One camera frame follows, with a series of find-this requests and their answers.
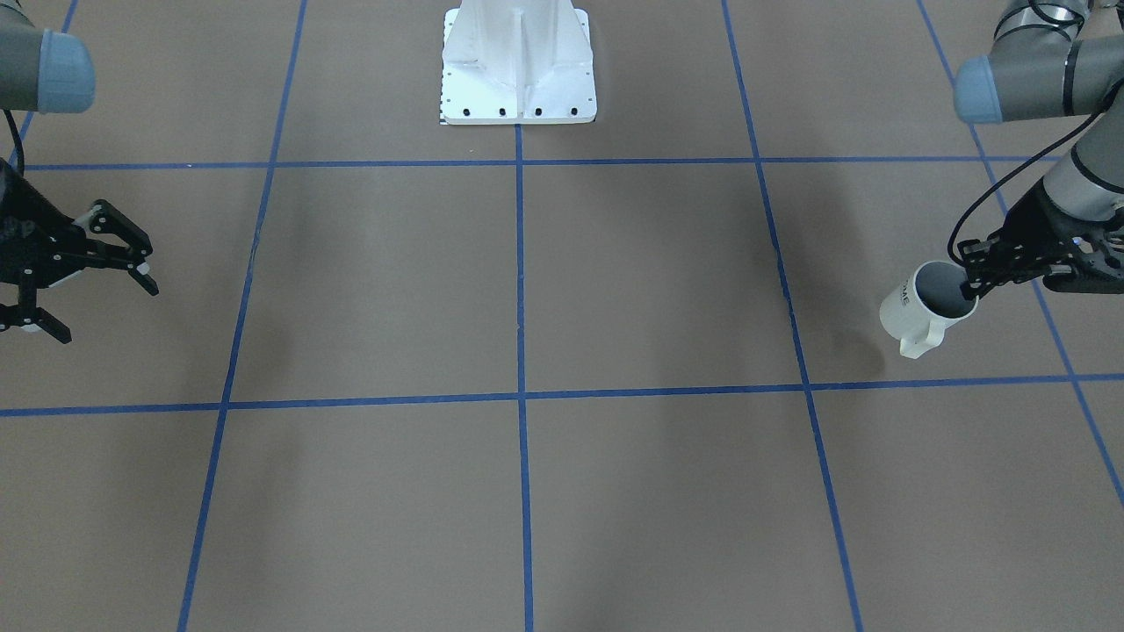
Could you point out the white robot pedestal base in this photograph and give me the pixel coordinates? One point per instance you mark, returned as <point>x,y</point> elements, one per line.
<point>508,63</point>

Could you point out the white mug grey inside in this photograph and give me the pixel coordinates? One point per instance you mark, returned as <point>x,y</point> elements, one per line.
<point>919,312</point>

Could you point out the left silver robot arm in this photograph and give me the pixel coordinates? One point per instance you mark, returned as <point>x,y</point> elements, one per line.
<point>1040,67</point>

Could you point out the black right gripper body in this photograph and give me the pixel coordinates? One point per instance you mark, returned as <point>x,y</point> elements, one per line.
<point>25,230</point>

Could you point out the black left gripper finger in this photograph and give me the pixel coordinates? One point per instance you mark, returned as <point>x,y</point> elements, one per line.
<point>979,254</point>
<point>983,276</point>

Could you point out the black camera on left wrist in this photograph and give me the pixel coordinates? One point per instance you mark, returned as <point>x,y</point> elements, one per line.
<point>1087,266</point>

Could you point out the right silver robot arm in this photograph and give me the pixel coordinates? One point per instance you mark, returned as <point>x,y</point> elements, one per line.
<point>52,72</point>

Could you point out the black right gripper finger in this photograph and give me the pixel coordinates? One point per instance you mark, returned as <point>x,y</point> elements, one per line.
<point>28,315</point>
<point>113,241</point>

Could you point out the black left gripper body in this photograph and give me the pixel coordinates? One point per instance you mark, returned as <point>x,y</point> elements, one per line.
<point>1045,226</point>

